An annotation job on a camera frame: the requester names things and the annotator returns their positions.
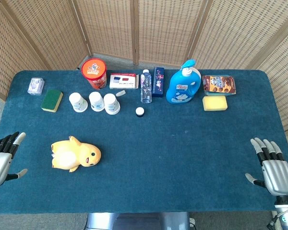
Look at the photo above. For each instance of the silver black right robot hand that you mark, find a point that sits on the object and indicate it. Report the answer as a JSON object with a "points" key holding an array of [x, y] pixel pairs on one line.
{"points": [[276, 175]]}

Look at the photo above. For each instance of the yellow plush duck toy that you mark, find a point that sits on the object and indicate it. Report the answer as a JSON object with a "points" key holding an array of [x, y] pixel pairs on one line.
{"points": [[72, 155]]}

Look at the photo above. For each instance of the green and yellow scouring sponge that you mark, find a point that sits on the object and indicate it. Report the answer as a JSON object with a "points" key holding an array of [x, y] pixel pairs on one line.
{"points": [[51, 100]]}

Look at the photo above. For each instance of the clear plastic box purple contents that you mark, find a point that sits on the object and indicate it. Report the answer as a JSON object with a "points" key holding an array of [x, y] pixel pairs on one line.
{"points": [[35, 85]]}

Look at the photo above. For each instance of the yellow sponge block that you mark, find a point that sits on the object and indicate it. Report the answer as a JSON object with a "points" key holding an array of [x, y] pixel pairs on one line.
{"points": [[214, 103]]}

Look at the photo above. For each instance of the white paper cup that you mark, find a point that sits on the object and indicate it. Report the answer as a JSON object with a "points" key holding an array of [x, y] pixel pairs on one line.
{"points": [[77, 101], [111, 103], [96, 101]]}

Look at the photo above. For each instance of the brown chocolate cookie box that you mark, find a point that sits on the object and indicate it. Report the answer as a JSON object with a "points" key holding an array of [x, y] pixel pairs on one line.
{"points": [[219, 85]]}

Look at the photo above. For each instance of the blue felt table cover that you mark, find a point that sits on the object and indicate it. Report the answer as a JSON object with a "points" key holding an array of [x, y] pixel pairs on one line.
{"points": [[158, 155]]}

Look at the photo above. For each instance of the blue detergent pump bottle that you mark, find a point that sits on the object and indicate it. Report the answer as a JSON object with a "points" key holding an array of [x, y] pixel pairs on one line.
{"points": [[182, 88]]}

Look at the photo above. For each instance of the orange cylindrical snack tub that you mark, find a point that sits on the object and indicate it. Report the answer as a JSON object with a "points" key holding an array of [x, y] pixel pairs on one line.
{"points": [[94, 72]]}

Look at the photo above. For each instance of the small white plastic piece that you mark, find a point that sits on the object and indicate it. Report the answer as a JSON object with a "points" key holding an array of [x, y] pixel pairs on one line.
{"points": [[120, 93]]}

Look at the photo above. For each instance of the grey robot torso base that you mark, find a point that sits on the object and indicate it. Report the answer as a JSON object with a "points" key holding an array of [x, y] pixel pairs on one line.
{"points": [[136, 221]]}

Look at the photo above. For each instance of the white box red blue print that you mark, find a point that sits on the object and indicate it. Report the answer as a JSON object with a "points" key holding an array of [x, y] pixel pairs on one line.
{"points": [[123, 81]]}

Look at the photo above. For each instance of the dark blue tall carton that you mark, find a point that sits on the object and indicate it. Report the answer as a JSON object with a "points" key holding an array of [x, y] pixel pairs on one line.
{"points": [[158, 82]]}

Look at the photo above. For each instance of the small white bottle cap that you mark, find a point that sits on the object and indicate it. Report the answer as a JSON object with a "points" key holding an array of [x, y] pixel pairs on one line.
{"points": [[139, 111]]}

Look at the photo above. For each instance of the clear water bottle white cap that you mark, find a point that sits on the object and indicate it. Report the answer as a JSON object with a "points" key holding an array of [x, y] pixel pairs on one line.
{"points": [[146, 88]]}

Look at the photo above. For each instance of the woven rattan folding screen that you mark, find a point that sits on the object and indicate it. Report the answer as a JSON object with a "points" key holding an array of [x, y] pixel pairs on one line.
{"points": [[168, 28]]}

